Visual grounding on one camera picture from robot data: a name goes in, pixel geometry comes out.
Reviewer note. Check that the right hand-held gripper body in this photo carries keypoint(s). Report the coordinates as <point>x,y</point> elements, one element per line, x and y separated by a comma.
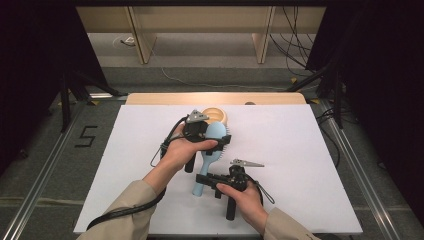
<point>239,178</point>

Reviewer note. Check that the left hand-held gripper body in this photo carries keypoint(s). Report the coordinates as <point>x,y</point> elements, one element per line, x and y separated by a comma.
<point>195,131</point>

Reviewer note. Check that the light blue hairbrush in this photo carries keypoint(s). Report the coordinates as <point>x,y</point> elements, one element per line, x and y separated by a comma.
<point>206,163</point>

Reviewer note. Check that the person's left hand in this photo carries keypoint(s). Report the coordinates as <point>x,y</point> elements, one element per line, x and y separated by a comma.
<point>180,153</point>

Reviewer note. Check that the person's right hand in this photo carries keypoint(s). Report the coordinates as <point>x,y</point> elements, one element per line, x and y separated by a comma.
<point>248,203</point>

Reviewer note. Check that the white board sheet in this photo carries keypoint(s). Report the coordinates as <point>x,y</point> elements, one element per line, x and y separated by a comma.
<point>283,150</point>

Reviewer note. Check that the wooden shelf unit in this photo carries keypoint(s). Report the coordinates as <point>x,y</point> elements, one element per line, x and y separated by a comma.
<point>200,20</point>

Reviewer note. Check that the round floor socket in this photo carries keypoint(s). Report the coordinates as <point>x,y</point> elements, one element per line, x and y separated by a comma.
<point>124,41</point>

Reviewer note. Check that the black metal stand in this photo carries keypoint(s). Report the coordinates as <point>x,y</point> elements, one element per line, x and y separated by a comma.
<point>338,100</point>
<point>65,103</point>

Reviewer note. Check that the black curtain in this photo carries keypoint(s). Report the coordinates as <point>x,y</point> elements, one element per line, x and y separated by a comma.
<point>30,66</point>
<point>383,83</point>

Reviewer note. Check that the metal floor rail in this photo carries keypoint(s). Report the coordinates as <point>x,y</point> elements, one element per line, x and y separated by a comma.
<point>36,193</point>
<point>363,180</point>

